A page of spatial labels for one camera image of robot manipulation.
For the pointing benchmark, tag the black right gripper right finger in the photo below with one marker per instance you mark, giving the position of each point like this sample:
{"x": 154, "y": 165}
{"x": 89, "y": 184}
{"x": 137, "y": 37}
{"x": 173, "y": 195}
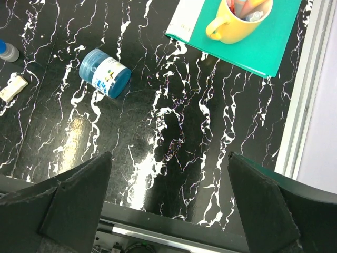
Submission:
{"x": 280, "y": 214}

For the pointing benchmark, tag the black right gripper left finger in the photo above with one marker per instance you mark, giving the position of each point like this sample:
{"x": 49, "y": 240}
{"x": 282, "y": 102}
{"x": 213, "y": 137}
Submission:
{"x": 60, "y": 214}

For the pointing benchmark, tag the beige eraser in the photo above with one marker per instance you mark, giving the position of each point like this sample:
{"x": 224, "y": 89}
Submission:
{"x": 14, "y": 85}

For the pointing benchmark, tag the blue round jar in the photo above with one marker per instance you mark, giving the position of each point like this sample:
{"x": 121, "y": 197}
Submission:
{"x": 104, "y": 73}

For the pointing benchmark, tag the small blue cap bottle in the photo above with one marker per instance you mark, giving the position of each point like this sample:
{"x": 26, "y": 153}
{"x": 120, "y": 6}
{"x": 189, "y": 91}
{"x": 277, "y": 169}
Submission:
{"x": 8, "y": 52}

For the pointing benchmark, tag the yellow mug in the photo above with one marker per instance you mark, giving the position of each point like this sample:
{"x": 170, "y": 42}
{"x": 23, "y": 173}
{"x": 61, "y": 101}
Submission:
{"x": 237, "y": 21}

